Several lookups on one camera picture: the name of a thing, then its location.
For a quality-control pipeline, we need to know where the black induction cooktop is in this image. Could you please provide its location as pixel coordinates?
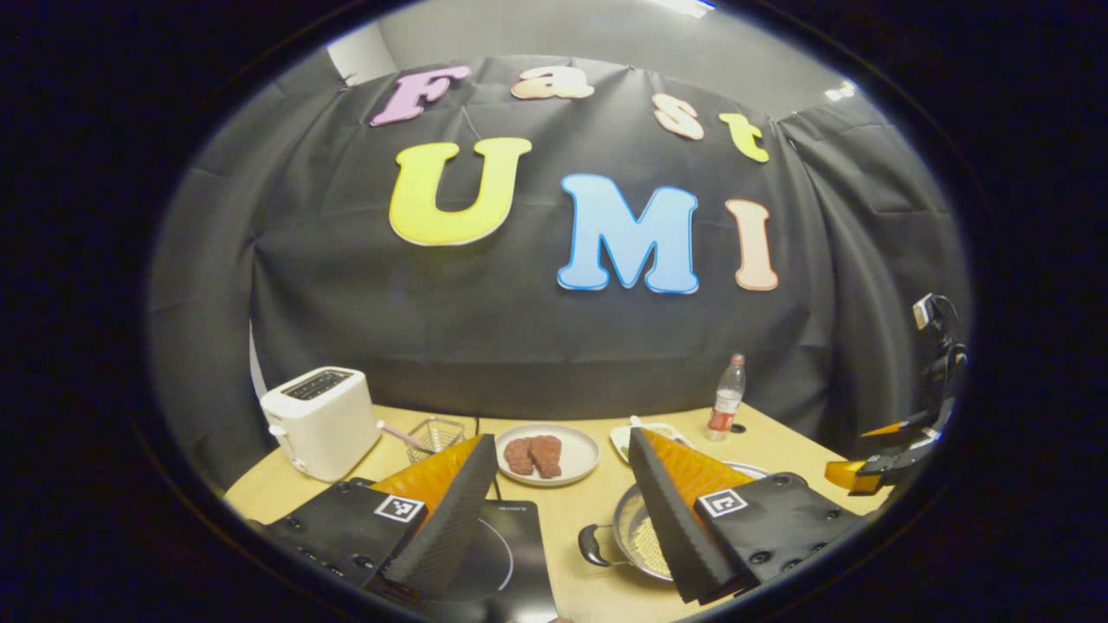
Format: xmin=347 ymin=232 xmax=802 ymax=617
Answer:
xmin=351 ymin=478 xmax=559 ymax=623

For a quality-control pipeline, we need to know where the white toaster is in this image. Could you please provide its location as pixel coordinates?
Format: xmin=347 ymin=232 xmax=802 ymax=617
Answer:
xmin=260 ymin=366 xmax=382 ymax=484

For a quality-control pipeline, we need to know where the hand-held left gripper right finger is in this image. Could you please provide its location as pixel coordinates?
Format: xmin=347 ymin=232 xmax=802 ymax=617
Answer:
xmin=628 ymin=427 xmax=866 ymax=605

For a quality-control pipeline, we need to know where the pile of yellow soybeans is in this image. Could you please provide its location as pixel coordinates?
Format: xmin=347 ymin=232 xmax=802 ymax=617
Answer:
xmin=630 ymin=528 xmax=674 ymax=579

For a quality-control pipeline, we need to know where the clear water bottle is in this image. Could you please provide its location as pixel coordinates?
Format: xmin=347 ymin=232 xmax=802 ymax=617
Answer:
xmin=705 ymin=353 xmax=747 ymax=442

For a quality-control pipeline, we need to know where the white divided dish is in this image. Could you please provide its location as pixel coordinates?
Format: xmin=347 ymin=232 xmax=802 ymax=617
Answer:
xmin=609 ymin=415 xmax=693 ymax=464

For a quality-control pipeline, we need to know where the pink stick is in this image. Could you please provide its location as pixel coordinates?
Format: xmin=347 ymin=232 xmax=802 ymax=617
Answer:
xmin=377 ymin=420 xmax=429 ymax=451

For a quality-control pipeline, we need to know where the round white plate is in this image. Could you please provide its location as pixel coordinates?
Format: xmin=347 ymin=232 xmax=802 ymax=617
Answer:
xmin=495 ymin=423 xmax=601 ymax=487

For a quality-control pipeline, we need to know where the wire mesh basket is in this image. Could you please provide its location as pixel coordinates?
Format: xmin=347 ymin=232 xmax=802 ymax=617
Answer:
xmin=405 ymin=416 xmax=468 ymax=464

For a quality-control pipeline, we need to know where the black backdrop cloth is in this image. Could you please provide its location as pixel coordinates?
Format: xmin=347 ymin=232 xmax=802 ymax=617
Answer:
xmin=147 ymin=48 xmax=975 ymax=485

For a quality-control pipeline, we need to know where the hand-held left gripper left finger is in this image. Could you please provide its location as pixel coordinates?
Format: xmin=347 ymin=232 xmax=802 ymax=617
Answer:
xmin=251 ymin=433 xmax=501 ymax=602

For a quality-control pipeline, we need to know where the steel pot with black handles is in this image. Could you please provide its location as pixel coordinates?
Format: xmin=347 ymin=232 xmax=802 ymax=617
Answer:
xmin=577 ymin=461 xmax=771 ymax=582

